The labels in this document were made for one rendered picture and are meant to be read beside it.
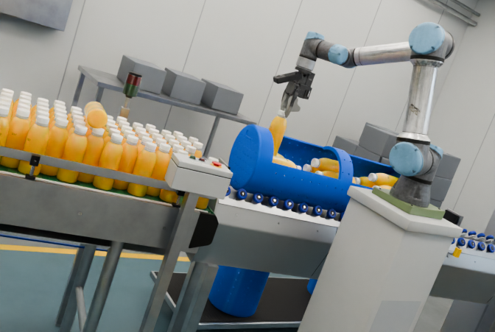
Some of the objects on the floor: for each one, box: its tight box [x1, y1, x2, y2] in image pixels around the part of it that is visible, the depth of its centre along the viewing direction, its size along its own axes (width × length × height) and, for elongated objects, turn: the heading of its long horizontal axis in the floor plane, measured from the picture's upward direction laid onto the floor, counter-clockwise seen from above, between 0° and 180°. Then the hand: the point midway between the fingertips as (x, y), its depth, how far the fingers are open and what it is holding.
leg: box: [180, 263, 219, 332], centre depth 221 cm, size 6×6×63 cm
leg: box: [167, 261, 205, 332], centre depth 233 cm, size 6×6×63 cm
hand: (283, 112), depth 215 cm, fingers closed on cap, 4 cm apart
